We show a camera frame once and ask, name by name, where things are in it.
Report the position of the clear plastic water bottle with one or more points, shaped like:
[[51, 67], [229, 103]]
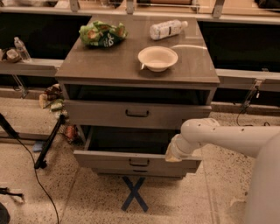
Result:
[[167, 29]]

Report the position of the white paper bowl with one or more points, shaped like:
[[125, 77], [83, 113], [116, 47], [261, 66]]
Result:
[[157, 58]]

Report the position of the pile of snack bags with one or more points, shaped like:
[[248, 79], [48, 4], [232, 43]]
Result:
[[53, 99]]

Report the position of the green chip bag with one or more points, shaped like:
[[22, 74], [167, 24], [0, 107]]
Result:
[[100, 34]]

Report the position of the grey bottom drawer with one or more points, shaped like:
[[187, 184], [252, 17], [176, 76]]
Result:
[[169, 174]]

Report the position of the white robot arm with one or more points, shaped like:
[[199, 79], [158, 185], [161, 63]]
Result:
[[259, 142]]

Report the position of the grey top drawer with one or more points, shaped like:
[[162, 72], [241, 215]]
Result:
[[133, 115]]

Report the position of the grey drawer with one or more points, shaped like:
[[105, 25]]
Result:
[[169, 174], [131, 149], [133, 115]]

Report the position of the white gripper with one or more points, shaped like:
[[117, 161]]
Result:
[[176, 149]]

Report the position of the blue tape X mark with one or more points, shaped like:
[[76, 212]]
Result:
[[134, 194]]

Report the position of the black tripod leg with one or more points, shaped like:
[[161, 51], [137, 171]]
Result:
[[41, 163]]

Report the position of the grey drawer cabinet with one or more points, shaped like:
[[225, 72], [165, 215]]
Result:
[[116, 75]]

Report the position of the small upright water bottle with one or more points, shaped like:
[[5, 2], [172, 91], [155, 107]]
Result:
[[20, 46]]

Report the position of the crumpled item on ledge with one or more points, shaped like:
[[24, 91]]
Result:
[[9, 55]]

